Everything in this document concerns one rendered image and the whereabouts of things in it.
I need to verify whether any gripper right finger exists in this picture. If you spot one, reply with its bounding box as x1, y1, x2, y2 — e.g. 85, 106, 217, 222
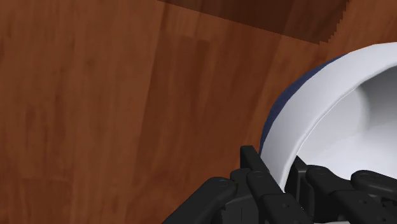
284, 156, 397, 224

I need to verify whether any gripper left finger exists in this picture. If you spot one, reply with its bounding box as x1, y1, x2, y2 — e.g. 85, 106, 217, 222
162, 144, 315, 224

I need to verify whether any white bowl with blue outside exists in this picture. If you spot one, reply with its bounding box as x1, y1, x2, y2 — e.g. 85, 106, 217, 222
259, 42, 397, 192

